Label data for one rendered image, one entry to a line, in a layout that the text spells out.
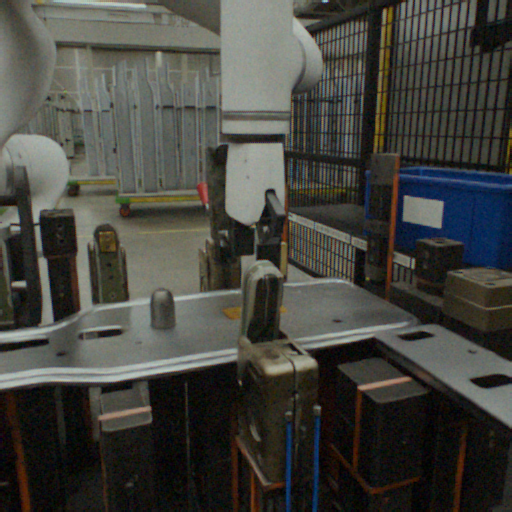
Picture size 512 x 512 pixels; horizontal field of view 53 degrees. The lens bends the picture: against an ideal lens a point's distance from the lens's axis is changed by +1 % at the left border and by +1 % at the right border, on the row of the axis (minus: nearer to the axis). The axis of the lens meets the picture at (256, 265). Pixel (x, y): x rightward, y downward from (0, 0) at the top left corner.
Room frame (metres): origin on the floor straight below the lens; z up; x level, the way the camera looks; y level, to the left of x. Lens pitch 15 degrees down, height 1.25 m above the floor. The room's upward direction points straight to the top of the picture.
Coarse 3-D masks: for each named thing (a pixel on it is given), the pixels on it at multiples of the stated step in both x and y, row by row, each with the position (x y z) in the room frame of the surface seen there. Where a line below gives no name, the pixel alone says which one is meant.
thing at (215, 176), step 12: (216, 156) 0.77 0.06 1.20; (216, 168) 0.81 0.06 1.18; (216, 180) 0.80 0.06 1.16; (216, 192) 0.80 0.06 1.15; (216, 204) 0.79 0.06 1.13; (216, 216) 0.78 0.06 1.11; (228, 216) 0.80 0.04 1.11; (216, 228) 0.78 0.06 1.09; (228, 228) 0.80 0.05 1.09; (216, 240) 0.78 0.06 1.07; (228, 240) 0.80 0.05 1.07; (216, 252) 0.77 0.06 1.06
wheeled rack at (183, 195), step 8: (112, 104) 7.00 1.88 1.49; (112, 112) 7.00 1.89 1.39; (112, 120) 7.00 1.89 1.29; (112, 128) 7.00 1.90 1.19; (112, 136) 7.01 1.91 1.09; (136, 144) 7.97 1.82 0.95; (200, 144) 8.20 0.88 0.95; (208, 144) 8.23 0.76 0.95; (200, 160) 8.18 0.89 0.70; (120, 192) 7.33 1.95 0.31; (160, 192) 7.47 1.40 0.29; (168, 192) 7.49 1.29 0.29; (176, 192) 7.52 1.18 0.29; (184, 192) 7.33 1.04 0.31; (192, 192) 7.34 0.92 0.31; (120, 200) 6.99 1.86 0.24; (128, 200) 7.02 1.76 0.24; (136, 200) 7.04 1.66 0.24; (144, 200) 7.06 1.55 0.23; (152, 200) 7.09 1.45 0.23; (160, 200) 7.11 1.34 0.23; (168, 200) 7.14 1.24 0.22; (176, 200) 7.17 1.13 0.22; (184, 200) 7.19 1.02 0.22; (192, 200) 7.22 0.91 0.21; (120, 208) 7.08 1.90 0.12; (128, 208) 7.10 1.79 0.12
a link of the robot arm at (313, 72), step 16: (160, 0) 0.71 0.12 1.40; (176, 0) 0.70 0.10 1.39; (192, 0) 0.71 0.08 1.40; (208, 0) 0.72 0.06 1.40; (192, 16) 0.73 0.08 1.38; (208, 16) 0.73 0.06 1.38; (304, 32) 0.72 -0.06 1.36; (304, 48) 0.68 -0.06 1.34; (320, 64) 0.71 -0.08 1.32; (304, 80) 0.69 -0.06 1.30
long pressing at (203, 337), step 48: (240, 288) 0.75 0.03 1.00; (288, 288) 0.76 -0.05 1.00; (336, 288) 0.76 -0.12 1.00; (0, 336) 0.57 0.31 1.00; (48, 336) 0.58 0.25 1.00; (144, 336) 0.58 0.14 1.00; (192, 336) 0.58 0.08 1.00; (336, 336) 0.58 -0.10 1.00; (0, 384) 0.47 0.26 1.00; (48, 384) 0.48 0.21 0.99; (96, 384) 0.47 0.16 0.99
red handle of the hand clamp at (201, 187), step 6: (198, 186) 0.89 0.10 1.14; (204, 186) 0.89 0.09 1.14; (198, 192) 0.89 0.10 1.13; (204, 192) 0.88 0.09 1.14; (204, 198) 0.87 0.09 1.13; (204, 204) 0.86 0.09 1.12; (204, 210) 0.87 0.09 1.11; (222, 234) 0.80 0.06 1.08; (222, 240) 0.79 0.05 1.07; (222, 246) 0.78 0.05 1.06; (228, 246) 0.78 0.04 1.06
